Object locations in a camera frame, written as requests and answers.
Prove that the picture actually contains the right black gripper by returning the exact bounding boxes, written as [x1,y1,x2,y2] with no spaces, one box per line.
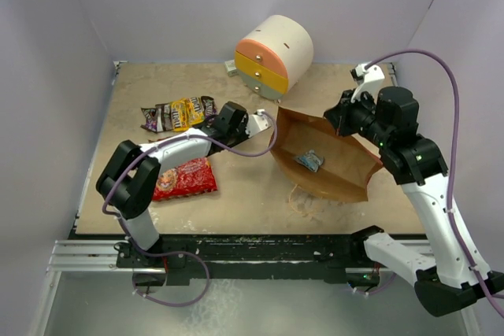
[325,87,392,148]

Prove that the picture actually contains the red brown paper bag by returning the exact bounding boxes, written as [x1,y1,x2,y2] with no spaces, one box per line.
[270,107,383,212]

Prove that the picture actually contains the purple candy packet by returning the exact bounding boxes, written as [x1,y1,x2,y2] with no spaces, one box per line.
[140,107,158,133]
[201,96,217,118]

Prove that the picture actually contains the yellow m&m's packet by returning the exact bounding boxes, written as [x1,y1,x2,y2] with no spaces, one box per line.
[169,98,191,132]
[186,97,206,127]

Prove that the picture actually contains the red snack bag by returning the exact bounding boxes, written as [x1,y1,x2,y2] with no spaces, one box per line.
[152,153,218,202]

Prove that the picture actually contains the brown purple candy wrapper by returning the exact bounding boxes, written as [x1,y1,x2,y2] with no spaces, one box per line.
[155,102,173,133]

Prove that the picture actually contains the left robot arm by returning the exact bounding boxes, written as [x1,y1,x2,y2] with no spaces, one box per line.
[96,102,249,267]

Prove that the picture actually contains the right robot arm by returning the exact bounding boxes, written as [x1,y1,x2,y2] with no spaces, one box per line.
[324,87,503,317]

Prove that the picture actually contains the round pastel drawer cabinet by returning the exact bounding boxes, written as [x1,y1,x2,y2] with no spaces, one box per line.
[234,15,314,102]

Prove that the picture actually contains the small white box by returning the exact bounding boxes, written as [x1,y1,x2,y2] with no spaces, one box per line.
[224,60,238,77]

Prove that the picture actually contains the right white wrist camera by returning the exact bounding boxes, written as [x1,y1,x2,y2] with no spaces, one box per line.
[350,62,385,103]

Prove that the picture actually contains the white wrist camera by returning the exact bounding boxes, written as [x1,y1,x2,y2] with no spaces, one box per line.
[246,109,272,138]
[350,62,385,103]

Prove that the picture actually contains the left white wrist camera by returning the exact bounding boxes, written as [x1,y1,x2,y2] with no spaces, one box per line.
[246,109,272,138]

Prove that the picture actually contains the black aluminium base frame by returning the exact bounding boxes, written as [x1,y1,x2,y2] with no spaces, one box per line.
[50,227,439,287]

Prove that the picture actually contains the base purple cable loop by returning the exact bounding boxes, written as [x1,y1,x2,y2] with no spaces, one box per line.
[132,247,213,306]

